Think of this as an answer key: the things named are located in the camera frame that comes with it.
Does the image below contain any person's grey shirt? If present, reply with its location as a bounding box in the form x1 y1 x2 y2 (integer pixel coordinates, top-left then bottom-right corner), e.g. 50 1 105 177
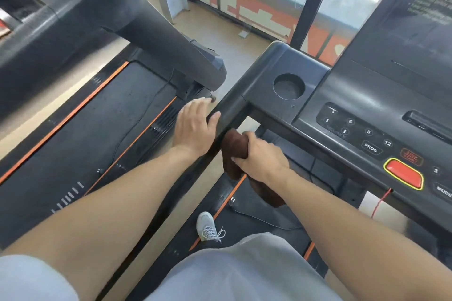
0 232 343 301

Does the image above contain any person's left hand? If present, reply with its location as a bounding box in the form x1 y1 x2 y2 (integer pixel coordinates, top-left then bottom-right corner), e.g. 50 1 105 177
172 97 222 160

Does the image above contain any person's left forearm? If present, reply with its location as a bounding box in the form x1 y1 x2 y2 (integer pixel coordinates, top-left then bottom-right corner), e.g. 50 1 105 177
0 145 209 301

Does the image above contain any orange patterned parapet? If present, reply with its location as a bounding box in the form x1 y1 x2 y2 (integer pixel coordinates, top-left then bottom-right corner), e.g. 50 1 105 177
118 0 361 67

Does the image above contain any person's right hand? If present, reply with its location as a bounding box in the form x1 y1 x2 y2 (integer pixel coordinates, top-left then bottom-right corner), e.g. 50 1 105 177
230 130 292 185

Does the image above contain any black cord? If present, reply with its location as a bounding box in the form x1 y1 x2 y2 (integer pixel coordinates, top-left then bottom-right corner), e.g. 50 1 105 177
228 197 304 231
97 68 176 175

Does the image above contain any person's right forearm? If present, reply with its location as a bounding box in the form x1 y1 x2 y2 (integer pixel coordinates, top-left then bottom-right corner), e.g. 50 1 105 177
274 170 452 301

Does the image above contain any black treadmill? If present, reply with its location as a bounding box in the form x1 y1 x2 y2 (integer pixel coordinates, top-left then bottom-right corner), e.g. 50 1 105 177
95 0 452 301
0 0 227 250

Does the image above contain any person's left grey shoe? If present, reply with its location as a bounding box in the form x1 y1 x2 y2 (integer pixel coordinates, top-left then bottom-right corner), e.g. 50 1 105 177
196 211 226 243

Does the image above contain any brown microfibre cloth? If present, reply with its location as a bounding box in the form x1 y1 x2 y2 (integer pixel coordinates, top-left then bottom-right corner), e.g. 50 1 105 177
221 128 287 209

